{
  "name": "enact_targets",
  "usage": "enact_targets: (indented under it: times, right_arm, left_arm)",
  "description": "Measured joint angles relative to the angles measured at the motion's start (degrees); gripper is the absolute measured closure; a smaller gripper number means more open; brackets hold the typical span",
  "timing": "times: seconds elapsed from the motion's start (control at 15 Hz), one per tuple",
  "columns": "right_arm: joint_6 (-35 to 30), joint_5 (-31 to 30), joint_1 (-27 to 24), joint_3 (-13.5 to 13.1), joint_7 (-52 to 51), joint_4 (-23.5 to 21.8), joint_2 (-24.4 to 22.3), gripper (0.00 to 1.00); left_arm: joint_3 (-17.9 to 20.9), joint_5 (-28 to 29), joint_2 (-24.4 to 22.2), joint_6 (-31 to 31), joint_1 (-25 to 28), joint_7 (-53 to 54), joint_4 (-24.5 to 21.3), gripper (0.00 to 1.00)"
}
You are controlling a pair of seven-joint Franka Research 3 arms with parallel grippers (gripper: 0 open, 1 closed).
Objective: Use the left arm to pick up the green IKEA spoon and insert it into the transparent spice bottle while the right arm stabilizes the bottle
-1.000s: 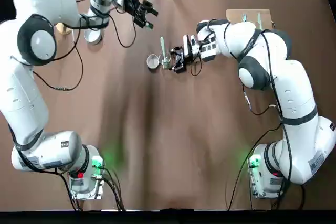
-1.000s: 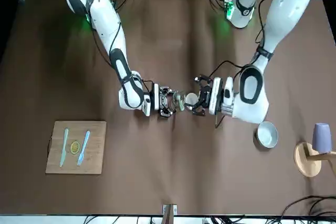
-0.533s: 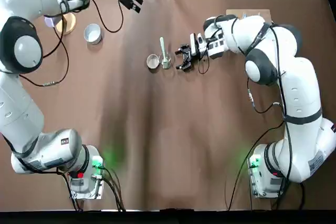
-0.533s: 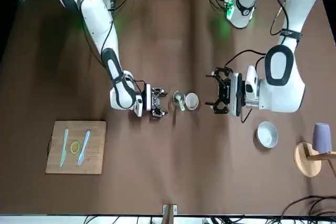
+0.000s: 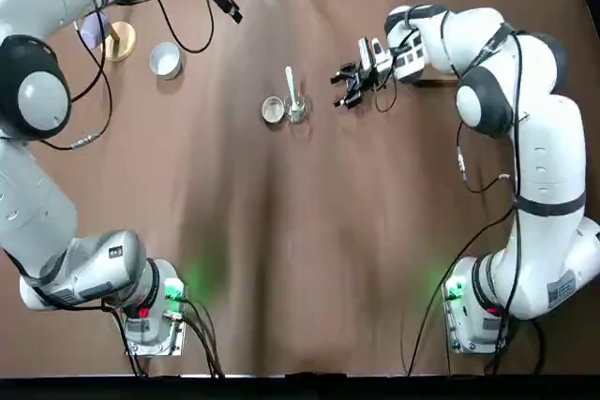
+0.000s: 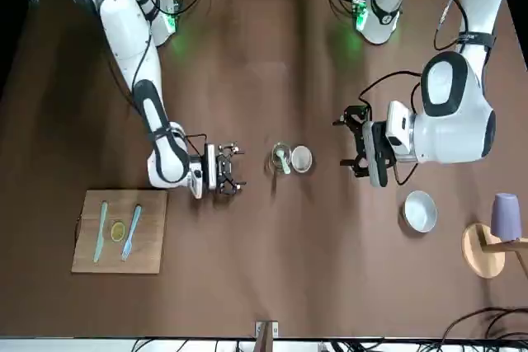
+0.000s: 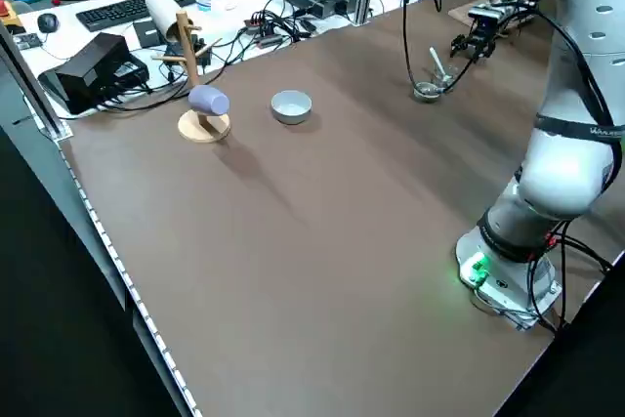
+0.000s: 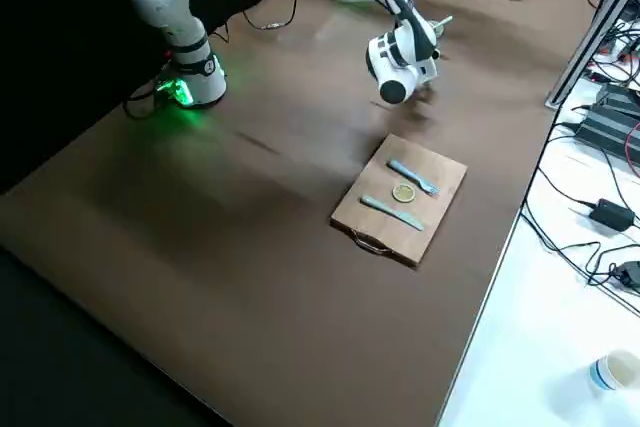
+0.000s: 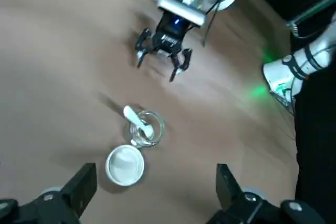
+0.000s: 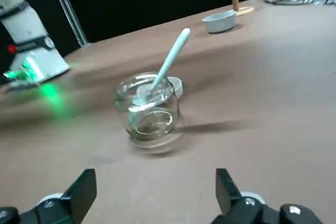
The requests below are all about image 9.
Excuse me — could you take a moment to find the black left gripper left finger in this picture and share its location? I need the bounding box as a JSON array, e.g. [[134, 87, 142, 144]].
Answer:
[[0, 163, 98, 224]]

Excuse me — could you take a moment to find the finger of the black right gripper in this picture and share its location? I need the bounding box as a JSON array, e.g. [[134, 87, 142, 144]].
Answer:
[[135, 28, 155, 68], [169, 47, 193, 82]]

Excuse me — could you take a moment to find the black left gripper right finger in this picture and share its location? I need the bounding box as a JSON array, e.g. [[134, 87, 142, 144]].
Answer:
[[208, 163, 326, 224]]

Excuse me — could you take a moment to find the transparent glass spice bottle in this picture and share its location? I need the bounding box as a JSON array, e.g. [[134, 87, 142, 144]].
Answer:
[[130, 111, 165, 148]]

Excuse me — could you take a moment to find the green plastic spoon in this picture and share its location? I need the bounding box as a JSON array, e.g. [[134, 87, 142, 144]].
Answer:
[[123, 105, 155, 138]]

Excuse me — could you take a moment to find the round grey bottle lid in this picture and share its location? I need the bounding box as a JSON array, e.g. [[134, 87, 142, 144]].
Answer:
[[105, 144, 146, 186]]

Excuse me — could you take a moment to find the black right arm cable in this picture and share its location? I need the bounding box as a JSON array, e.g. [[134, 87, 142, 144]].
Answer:
[[202, 0, 227, 47]]

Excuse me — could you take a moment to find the aluminium frame bar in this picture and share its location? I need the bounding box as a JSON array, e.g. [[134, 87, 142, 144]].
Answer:
[[286, 0, 336, 27]]

